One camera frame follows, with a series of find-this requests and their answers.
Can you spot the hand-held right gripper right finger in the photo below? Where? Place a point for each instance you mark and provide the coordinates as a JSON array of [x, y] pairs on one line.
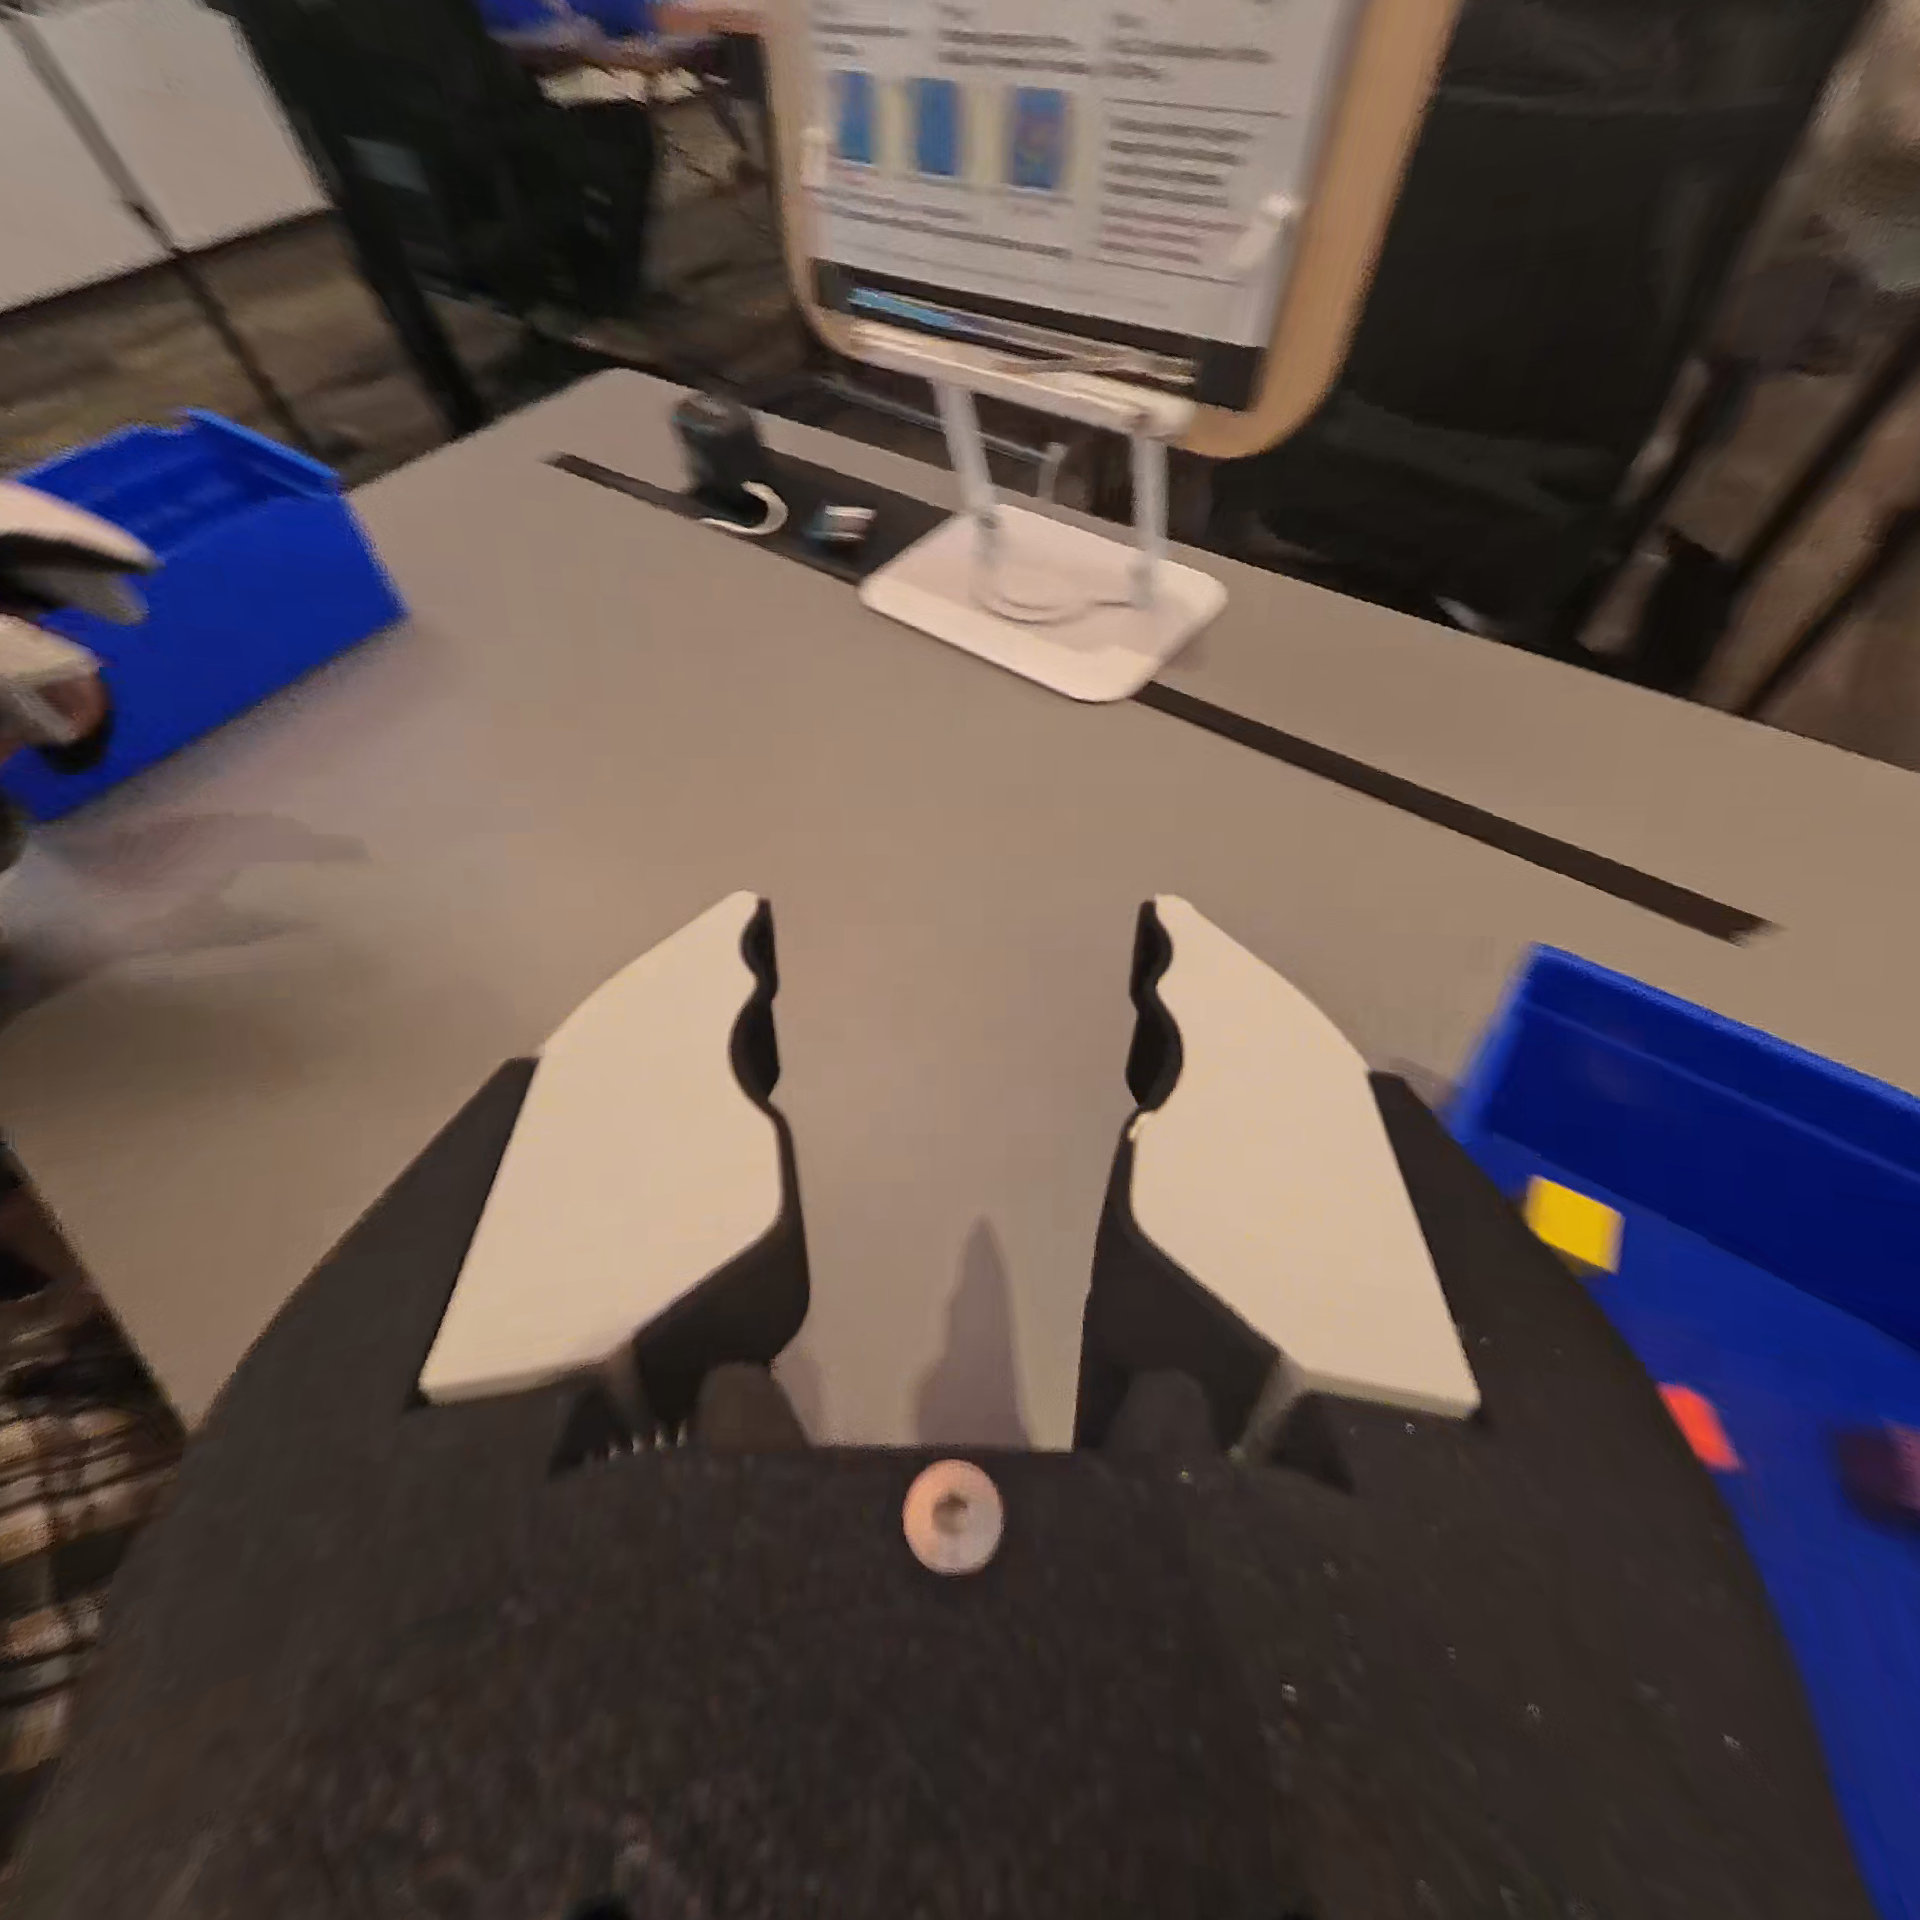
[[1292, 1199]]

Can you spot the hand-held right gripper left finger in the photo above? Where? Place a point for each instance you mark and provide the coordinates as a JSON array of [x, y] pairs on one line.
[[615, 1185]]

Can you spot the purple cube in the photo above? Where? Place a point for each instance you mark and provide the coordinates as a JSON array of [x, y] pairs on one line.
[[1881, 1471]]

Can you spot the black round device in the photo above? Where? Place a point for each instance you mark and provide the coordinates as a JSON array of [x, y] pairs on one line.
[[717, 442]]

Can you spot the red cube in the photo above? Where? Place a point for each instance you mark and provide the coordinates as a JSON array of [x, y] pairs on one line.
[[1698, 1429]]

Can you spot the yellow cube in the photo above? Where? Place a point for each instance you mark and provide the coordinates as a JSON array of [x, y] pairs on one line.
[[1572, 1224]]

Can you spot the small black blue-edged device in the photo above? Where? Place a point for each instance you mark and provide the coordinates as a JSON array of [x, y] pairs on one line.
[[841, 522]]

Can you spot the blue plastic bin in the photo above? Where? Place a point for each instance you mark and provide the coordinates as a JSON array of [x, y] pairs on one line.
[[257, 598], [1799, 1321]]

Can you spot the wood-framed instruction board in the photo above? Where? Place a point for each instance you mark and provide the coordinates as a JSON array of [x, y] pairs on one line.
[[1050, 152]]

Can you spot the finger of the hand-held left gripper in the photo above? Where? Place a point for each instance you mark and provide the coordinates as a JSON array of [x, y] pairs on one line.
[[77, 533], [42, 682]]

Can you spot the white tablet stand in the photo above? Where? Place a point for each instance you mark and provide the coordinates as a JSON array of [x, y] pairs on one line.
[[1079, 645]]

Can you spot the person's plaid shirt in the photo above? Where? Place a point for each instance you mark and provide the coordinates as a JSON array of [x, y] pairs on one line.
[[77, 1500]]

